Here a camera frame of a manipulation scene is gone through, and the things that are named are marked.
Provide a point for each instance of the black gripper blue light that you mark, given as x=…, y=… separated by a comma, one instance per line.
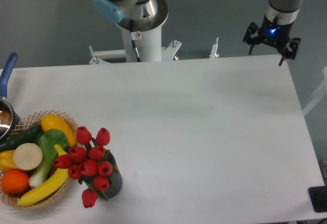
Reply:
x=275, y=32

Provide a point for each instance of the red tulip bouquet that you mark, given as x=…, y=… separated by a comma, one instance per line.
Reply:
x=83, y=160

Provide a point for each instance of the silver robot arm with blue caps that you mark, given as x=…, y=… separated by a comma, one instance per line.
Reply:
x=283, y=6

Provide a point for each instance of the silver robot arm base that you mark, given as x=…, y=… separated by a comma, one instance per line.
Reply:
x=133, y=15

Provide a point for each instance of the dark grey ribbed vase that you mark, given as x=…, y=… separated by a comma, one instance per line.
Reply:
x=108, y=181

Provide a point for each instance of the black device at table edge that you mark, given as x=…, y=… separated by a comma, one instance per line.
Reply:
x=318, y=198

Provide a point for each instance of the yellow mango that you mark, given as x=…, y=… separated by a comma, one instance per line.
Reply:
x=52, y=121

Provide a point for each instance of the green bok choy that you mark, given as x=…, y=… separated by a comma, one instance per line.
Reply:
x=47, y=141

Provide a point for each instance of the yellow banana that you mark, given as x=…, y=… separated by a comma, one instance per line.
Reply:
x=46, y=189

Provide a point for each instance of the green cucumber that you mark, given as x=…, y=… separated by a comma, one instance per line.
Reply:
x=26, y=136

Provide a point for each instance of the woven wicker basket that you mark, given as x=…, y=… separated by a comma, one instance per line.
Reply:
x=11, y=199

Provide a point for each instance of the beige round radish slice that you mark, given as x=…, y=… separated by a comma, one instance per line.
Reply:
x=28, y=156

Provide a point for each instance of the yellow bell pepper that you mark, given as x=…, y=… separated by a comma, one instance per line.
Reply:
x=6, y=161

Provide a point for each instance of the orange fruit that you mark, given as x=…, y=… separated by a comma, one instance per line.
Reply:
x=15, y=181

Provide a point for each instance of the white frame at right edge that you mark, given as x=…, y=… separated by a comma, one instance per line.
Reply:
x=317, y=95

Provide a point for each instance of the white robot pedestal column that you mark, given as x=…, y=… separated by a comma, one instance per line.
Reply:
x=141, y=39

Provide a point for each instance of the blue handled saucepan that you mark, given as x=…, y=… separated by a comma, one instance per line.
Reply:
x=9, y=118

